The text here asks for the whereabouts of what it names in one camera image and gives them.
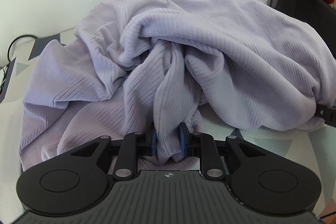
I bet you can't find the black bedside furniture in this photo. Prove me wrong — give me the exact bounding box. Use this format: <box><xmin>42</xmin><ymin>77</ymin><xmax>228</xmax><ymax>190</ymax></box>
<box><xmin>294</xmin><ymin>0</ymin><xmax>336</xmax><ymax>57</ymax></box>

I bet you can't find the lavender ribbed fleece garment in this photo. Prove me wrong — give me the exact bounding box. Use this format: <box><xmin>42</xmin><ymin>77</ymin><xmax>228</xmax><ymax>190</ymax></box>
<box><xmin>19</xmin><ymin>0</ymin><xmax>335</xmax><ymax>170</ymax></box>

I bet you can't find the black power cable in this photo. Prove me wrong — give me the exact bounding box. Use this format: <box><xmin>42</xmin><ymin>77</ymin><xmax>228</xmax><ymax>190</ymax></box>
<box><xmin>7</xmin><ymin>34</ymin><xmax>40</xmax><ymax>67</ymax></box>

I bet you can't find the geometric patterned bed sheet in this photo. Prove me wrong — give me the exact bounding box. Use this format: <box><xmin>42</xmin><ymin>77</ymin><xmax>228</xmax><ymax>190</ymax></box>
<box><xmin>1</xmin><ymin>30</ymin><xmax>335</xmax><ymax>223</ymax></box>

